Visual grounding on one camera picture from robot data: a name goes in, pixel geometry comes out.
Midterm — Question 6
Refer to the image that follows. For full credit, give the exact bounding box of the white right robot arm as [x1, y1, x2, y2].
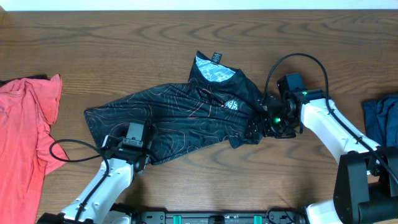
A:
[245, 89, 397, 223]

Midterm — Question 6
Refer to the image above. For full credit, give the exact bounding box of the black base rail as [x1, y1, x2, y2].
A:
[132, 209, 307, 224]

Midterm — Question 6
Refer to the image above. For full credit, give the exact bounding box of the black orange-patterned shirt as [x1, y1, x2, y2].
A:
[84, 52, 264, 165]

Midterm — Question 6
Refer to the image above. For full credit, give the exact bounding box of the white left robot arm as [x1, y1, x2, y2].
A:
[37, 121, 153, 223]

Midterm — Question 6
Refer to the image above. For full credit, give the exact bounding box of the dark blue folded cloth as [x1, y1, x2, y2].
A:
[363, 95, 397, 147]

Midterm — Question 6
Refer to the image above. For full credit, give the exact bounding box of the red shirt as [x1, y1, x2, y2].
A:
[1, 75, 67, 223]

